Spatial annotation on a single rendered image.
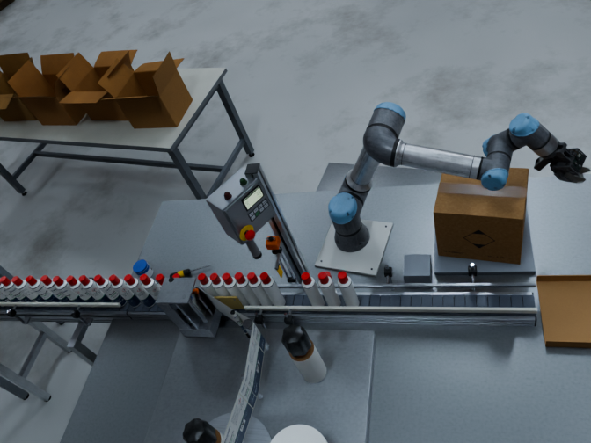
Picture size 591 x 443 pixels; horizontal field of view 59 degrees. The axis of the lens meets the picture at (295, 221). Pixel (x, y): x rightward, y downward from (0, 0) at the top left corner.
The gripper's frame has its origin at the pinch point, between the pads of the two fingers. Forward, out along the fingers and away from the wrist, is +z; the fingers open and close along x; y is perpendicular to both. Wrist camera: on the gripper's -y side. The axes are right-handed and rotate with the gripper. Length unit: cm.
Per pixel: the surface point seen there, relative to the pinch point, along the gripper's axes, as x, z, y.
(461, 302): -54, -4, -21
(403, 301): -63, -16, -35
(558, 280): -30.4, 19.9, -7.7
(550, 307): -41.3, 17.8, -4.7
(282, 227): -60, -67, -50
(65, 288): -124, -116, -120
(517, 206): -17.4, -11.0, -8.6
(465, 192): -18.2, -21.4, -23.8
